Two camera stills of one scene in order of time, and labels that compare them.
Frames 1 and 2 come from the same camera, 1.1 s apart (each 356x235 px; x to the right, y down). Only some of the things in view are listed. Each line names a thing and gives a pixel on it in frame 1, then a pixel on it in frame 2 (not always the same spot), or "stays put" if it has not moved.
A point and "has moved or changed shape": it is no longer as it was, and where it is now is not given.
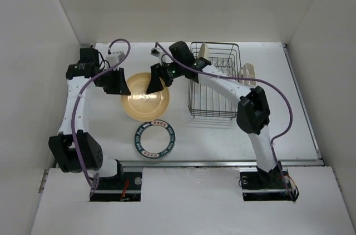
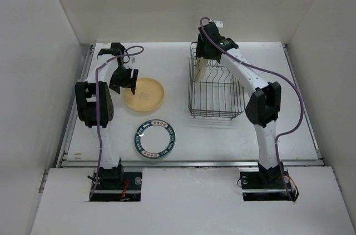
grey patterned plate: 154,139 stays put
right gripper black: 155,84 to 200,50
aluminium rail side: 303,106 stays put
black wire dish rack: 206,101 stays put
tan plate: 141,106 has moved or changed shape
